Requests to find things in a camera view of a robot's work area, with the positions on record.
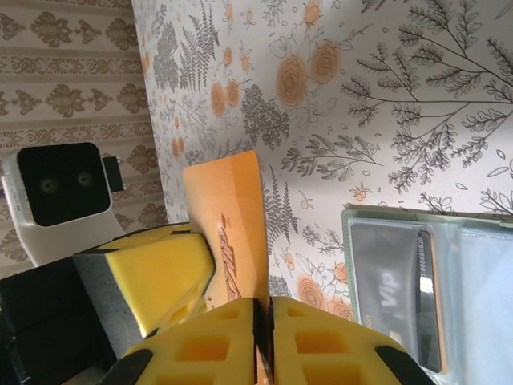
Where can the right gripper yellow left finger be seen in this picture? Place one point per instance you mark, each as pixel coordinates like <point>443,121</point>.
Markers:
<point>200,353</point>

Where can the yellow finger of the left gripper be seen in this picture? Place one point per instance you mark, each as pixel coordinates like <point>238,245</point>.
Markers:
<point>160,268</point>

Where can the black card orange edge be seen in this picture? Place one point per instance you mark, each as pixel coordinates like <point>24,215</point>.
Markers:
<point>429,305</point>

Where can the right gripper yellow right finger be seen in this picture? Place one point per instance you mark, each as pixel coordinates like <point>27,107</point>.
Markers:
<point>320,353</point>

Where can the black Vip card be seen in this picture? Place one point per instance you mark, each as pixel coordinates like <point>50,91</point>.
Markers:
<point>380,272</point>

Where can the gold VIP card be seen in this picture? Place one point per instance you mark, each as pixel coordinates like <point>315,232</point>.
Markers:
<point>236,208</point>

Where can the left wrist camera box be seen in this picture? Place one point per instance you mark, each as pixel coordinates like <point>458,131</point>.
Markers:
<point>64,180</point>

